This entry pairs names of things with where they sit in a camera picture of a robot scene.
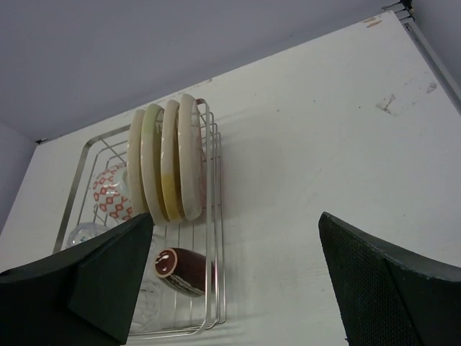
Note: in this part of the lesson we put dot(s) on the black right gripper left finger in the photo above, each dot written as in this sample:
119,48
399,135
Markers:
83,295

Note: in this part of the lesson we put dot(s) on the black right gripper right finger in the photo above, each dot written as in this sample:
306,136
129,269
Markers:
388,295

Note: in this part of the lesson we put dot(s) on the blue patterned bowl red outside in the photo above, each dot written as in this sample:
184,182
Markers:
112,194

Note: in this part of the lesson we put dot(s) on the cream plate green band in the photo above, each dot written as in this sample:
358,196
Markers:
150,156

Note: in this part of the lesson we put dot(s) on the cream plate yellow band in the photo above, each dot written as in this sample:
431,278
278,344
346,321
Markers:
170,179

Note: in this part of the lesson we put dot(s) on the clear glass back left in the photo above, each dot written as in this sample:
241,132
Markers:
84,232

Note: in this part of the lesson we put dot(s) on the clear glass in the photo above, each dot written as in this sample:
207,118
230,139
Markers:
147,313
84,232

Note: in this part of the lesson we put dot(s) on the clear glass front left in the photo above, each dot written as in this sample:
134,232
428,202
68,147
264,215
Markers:
147,313

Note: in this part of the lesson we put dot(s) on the brown striped mug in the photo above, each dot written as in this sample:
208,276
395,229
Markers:
182,270

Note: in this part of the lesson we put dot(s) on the cream plate rightmost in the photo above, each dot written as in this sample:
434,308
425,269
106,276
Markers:
190,157

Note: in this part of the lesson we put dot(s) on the metal wire dish rack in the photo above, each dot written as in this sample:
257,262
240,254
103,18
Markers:
181,316

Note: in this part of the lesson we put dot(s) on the aluminium table edge rail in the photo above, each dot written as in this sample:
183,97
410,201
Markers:
405,13

